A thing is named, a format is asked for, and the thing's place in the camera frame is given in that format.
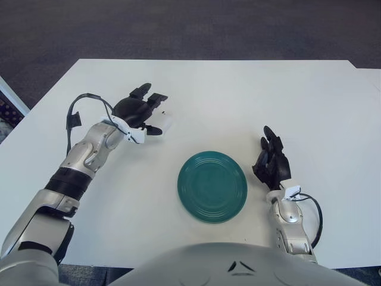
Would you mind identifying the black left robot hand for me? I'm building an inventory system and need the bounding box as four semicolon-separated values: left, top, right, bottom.
113;83;168;137

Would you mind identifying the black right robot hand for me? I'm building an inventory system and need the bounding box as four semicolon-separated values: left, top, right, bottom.
251;125;292;191

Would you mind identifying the dark green round plate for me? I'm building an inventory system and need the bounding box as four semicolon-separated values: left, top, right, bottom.
177;151;248;224

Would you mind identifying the grey robot torso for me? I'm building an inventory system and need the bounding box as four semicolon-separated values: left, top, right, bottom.
109;241;374;286

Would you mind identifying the white board edge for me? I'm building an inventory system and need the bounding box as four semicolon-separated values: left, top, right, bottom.
0;76;31;116

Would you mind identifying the dark patterned rug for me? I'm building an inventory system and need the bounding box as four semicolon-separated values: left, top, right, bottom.
0;89;25;144

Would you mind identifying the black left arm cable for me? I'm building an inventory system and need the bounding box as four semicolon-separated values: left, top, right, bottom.
65;93;132;150

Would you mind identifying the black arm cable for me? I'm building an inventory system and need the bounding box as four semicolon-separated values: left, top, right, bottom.
65;93;132;150
297;192;324;248

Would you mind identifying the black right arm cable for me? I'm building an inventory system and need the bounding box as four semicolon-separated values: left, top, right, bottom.
297;192;324;248

